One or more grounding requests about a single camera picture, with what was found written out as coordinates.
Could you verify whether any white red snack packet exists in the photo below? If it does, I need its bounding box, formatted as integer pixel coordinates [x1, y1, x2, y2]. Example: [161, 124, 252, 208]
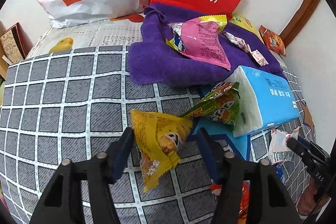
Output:
[268, 127, 299, 165]

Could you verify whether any yellow snack packet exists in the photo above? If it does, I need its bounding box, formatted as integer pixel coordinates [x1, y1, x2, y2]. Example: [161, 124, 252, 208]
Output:
[131, 109, 193, 193]

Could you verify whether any large pink yellow snack bag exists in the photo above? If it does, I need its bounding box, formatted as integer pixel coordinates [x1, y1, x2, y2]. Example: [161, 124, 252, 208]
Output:
[165, 15, 231, 70]

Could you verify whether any person's right hand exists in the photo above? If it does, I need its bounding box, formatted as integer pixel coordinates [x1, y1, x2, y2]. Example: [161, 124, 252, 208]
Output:
[297, 177, 330, 216]

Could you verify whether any green snack packet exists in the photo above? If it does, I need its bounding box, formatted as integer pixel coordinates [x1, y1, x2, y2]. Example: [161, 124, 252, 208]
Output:
[180, 81, 240, 132]

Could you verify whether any blue tissue pack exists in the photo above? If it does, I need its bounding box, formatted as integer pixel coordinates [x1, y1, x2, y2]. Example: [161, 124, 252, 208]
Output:
[226, 65, 299, 138]

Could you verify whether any grey checkered bed sheet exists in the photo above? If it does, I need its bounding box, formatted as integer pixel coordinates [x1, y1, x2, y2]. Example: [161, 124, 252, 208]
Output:
[0, 45, 317, 224]

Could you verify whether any purple towel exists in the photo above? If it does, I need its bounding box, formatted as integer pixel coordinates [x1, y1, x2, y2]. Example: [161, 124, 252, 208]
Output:
[127, 3, 284, 87]

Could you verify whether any small pink candy packet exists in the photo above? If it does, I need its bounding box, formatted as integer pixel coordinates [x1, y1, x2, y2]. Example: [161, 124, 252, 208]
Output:
[251, 50, 269, 67]

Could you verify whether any silver pink snack packet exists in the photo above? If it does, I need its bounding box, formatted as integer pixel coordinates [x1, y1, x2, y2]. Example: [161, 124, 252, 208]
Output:
[222, 31, 251, 53]

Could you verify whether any white printed pillowcase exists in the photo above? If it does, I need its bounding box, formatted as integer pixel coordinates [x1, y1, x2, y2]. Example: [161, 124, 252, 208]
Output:
[27, 14, 145, 58]

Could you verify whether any orange chips bag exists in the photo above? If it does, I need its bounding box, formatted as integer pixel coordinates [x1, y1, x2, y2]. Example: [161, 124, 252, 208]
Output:
[259, 25, 286, 56]

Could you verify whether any yellow chips bag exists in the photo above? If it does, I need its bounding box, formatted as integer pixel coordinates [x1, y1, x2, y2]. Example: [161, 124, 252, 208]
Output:
[228, 13, 264, 44]

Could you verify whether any brown framed box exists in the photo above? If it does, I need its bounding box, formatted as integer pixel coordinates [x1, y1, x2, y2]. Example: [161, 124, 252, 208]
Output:
[1, 23, 27, 64]

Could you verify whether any brown wooden door frame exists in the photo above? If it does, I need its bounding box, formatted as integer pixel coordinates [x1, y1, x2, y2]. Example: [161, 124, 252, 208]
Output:
[280, 0, 321, 47]

